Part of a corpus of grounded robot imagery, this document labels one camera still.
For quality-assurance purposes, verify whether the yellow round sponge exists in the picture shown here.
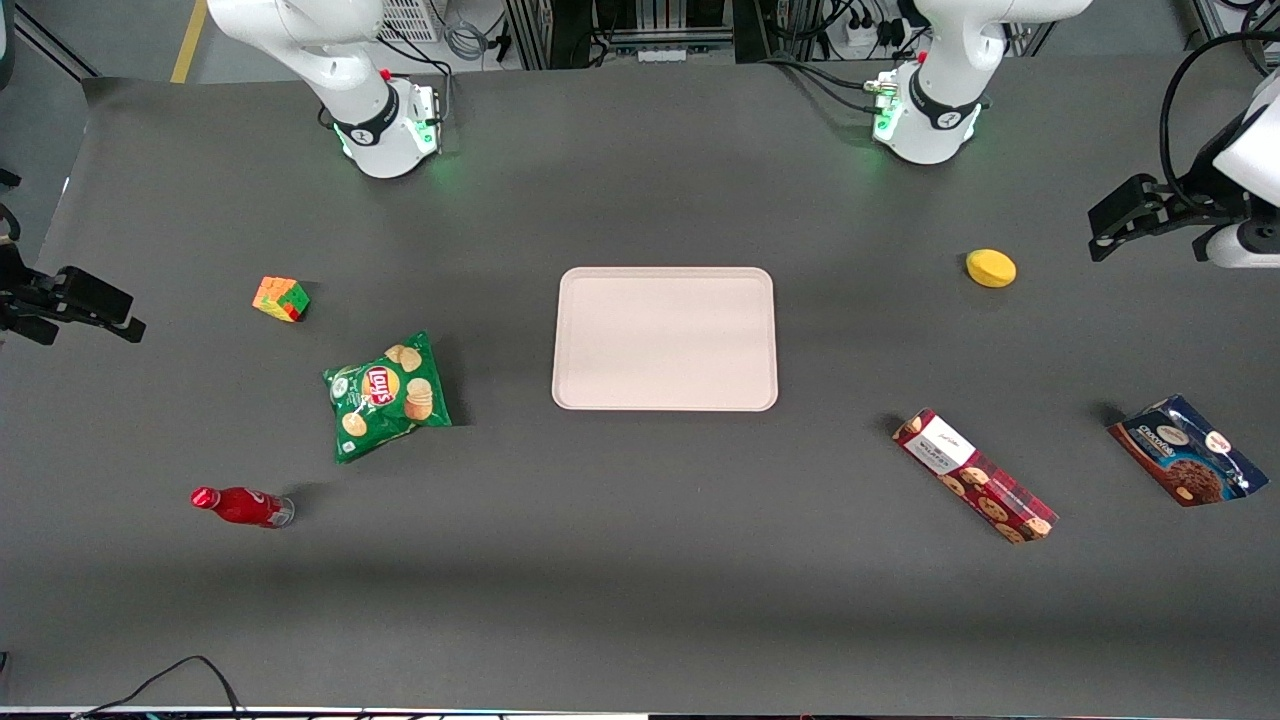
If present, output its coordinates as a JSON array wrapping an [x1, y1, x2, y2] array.
[[965, 248, 1018, 290]]

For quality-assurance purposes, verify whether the white power strip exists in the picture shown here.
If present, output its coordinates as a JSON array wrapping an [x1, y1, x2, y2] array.
[[843, 18, 908, 53]]

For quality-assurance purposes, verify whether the white perforated basket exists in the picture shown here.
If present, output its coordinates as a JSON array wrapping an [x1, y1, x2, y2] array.
[[378, 0, 443, 44]]

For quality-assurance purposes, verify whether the black left base cable bundle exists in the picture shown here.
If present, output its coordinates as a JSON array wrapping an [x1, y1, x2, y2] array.
[[762, 55, 883, 116]]

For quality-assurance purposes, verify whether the colourful puzzle cube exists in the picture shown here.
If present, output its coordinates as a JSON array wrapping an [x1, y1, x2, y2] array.
[[252, 276, 311, 324]]

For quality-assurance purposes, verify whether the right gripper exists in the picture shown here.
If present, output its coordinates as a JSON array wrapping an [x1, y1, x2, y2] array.
[[0, 245, 147, 346]]

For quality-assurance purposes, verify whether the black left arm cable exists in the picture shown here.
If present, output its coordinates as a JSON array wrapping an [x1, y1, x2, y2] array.
[[1158, 30, 1280, 211]]

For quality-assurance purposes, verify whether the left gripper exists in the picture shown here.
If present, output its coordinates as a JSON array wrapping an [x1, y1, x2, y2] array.
[[1088, 177, 1251, 263]]

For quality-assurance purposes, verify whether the grey coiled cable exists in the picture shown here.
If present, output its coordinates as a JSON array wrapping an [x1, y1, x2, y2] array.
[[443, 15, 503, 63]]

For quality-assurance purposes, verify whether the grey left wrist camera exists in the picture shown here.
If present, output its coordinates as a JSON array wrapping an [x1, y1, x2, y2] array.
[[1205, 220, 1280, 269]]

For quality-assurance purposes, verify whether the green Lays chips bag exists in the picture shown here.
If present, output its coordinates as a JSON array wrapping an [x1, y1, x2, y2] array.
[[322, 331, 453, 464]]

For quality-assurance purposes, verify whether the black equipment rack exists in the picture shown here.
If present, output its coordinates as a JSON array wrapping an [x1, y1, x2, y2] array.
[[505, 0, 741, 71]]

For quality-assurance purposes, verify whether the blue chocolate cookie bag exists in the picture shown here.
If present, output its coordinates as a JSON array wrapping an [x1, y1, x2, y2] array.
[[1106, 393, 1271, 508]]

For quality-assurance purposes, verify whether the red cookie box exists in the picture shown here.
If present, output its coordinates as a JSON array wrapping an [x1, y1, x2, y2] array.
[[893, 408, 1059, 545]]

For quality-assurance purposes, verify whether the thin black floor cable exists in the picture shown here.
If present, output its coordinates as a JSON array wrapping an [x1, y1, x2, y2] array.
[[70, 655, 251, 720]]

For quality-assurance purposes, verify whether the red cola bottle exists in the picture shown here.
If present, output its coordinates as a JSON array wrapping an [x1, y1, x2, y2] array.
[[190, 486, 296, 529]]

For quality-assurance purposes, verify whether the pale pink plastic tray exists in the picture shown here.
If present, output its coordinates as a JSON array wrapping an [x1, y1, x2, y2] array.
[[552, 266, 779, 413]]

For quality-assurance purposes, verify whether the dark grey table mat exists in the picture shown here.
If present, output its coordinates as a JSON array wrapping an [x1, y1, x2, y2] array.
[[0, 40, 1280, 713]]

